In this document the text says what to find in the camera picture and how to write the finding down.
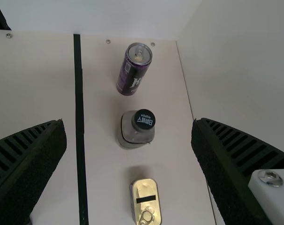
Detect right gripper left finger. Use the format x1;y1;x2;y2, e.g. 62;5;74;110
0;119;68;225

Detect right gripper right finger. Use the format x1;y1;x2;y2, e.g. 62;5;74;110
191;117;284;225

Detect purple can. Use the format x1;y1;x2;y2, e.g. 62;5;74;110
115;42;153;96

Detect rectangular tin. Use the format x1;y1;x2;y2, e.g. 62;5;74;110
129;178;163;225

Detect dark coffee bottle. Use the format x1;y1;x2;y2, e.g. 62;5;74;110
116;108;156;150

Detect black strip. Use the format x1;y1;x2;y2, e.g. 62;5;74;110
73;34;89;225

